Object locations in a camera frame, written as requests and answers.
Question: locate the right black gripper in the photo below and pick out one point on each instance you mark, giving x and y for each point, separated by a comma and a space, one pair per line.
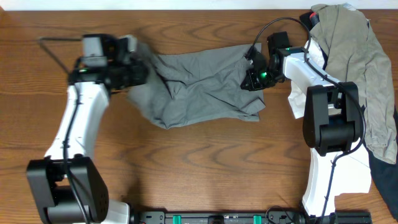
253, 85

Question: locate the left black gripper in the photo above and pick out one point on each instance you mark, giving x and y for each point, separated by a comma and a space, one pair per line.
141, 75

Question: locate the grey shorts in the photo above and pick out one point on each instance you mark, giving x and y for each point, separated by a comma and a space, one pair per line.
185, 89

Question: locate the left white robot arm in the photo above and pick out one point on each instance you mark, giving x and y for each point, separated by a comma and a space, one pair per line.
65, 184

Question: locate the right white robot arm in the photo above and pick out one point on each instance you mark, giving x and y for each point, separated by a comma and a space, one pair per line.
333, 126

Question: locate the olive khaki garment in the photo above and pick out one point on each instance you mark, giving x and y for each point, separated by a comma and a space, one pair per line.
355, 55

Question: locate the white garment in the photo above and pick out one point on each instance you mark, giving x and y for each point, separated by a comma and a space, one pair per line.
352, 174

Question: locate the dark navy garment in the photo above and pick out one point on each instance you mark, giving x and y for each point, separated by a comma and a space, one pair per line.
384, 174

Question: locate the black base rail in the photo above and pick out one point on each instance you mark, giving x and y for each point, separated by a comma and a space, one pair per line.
270, 217

